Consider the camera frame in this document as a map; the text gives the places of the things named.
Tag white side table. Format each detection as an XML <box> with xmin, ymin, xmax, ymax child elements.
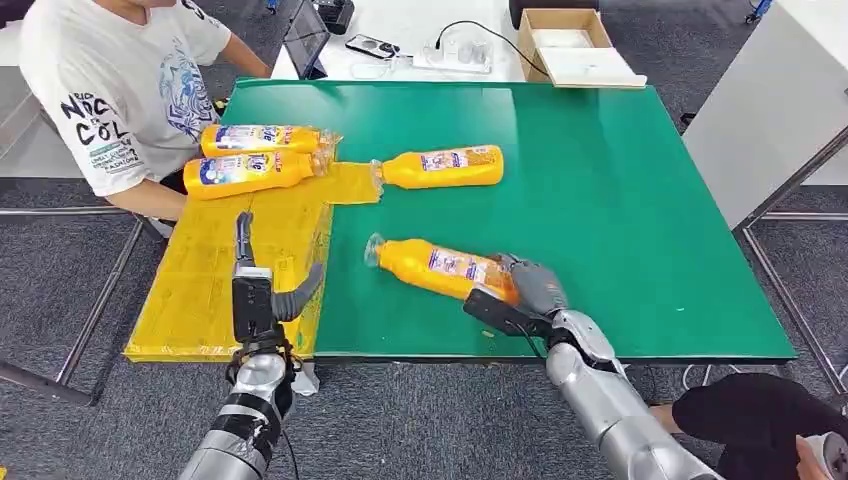
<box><xmin>681</xmin><ymin>0</ymin><xmax>848</xmax><ymax>231</ymax></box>

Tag green table mat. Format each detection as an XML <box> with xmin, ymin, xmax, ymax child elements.
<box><xmin>220</xmin><ymin>78</ymin><xmax>798</xmax><ymax>365</ymax></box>

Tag yellow sheet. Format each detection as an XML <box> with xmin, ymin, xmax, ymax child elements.
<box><xmin>123</xmin><ymin>154</ymin><xmax>385</xmax><ymax>365</ymax></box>

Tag metal table frame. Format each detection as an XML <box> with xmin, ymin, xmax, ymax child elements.
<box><xmin>0</xmin><ymin>105</ymin><xmax>145</xmax><ymax>407</ymax></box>
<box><xmin>731</xmin><ymin>125</ymin><xmax>848</xmax><ymax>400</ymax></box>

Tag black device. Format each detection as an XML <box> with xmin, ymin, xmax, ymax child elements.
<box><xmin>313</xmin><ymin>0</ymin><xmax>356</xmax><ymax>36</ymax></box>

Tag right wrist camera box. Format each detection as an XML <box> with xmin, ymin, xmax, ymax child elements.
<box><xmin>461</xmin><ymin>287</ymin><xmax>539</xmax><ymax>337</ymax></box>

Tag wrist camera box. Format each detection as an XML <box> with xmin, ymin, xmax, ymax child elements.
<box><xmin>461</xmin><ymin>287</ymin><xmax>539</xmax><ymax>337</ymax></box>
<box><xmin>231</xmin><ymin>264</ymin><xmax>275</xmax><ymax>346</ymax></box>

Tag open cardboard box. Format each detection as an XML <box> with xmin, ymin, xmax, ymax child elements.
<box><xmin>516</xmin><ymin>7</ymin><xmax>613</xmax><ymax>84</ymax></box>

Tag person in black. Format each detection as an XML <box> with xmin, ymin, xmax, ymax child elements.
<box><xmin>651</xmin><ymin>372</ymin><xmax>848</xmax><ymax>480</ymax></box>

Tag orange drink bottle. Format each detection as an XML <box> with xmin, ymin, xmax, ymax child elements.
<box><xmin>182</xmin><ymin>148</ymin><xmax>334</xmax><ymax>202</ymax></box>
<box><xmin>199</xmin><ymin>123</ymin><xmax>344</xmax><ymax>160</ymax></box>
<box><xmin>363</xmin><ymin>232</ymin><xmax>523</xmax><ymax>308</ymax></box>
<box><xmin>368</xmin><ymin>144</ymin><xmax>505</xmax><ymax>192</ymax></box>

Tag white floor cable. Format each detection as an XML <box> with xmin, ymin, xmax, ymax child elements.
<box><xmin>680</xmin><ymin>362</ymin><xmax>738</xmax><ymax>392</ymax></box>

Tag white power strip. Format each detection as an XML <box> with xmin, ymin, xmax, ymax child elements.
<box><xmin>411</xmin><ymin>38</ymin><xmax>495</xmax><ymax>75</ymax></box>

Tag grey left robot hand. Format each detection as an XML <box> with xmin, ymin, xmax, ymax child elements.
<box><xmin>233</xmin><ymin>211</ymin><xmax>327</xmax><ymax>325</ymax></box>

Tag white flat board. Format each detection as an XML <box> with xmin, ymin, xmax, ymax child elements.
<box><xmin>535</xmin><ymin>46</ymin><xmax>649</xmax><ymax>90</ymax></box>

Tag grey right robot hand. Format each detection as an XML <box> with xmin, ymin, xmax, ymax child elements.
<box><xmin>492</xmin><ymin>252</ymin><xmax>570</xmax><ymax>320</ymax></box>

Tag black power cable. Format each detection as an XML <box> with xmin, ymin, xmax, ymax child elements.
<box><xmin>434</xmin><ymin>19</ymin><xmax>551</xmax><ymax>79</ymax></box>

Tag seated person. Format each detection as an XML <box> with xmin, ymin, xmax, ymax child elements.
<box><xmin>18</xmin><ymin>0</ymin><xmax>274</xmax><ymax>224</ymax></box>

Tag white handheld controller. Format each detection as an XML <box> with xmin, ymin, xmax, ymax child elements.
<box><xmin>803</xmin><ymin>431</ymin><xmax>848</xmax><ymax>480</ymax></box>

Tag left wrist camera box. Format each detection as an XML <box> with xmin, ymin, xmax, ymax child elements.
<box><xmin>231</xmin><ymin>264</ymin><xmax>275</xmax><ymax>346</ymax></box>

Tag dark tablet on stand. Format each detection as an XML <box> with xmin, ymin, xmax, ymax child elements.
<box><xmin>282</xmin><ymin>0</ymin><xmax>332</xmax><ymax>81</ymax></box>

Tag black smartphone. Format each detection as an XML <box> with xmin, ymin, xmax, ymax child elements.
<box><xmin>344</xmin><ymin>33</ymin><xmax>402</xmax><ymax>60</ymax></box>

